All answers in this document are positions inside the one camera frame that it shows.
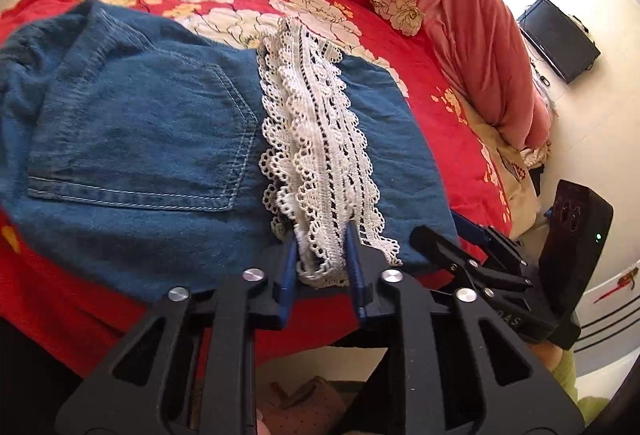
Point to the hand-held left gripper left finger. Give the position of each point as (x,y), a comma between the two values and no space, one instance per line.
(287,277)

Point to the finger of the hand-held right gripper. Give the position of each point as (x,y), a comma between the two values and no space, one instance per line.
(445,255)
(472,227)

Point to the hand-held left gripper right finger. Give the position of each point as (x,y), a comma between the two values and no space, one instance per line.
(356,277)

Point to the blue denim pants lace trim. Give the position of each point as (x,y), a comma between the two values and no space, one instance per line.
(140,140)

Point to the person's right forearm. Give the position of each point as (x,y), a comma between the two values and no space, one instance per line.
(570,375)

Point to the small dark packet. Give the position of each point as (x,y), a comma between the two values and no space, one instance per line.
(511,165)

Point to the pink dotted slipper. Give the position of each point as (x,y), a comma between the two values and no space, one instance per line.
(305,402)

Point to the black television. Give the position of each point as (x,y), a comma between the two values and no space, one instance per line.
(557,40)

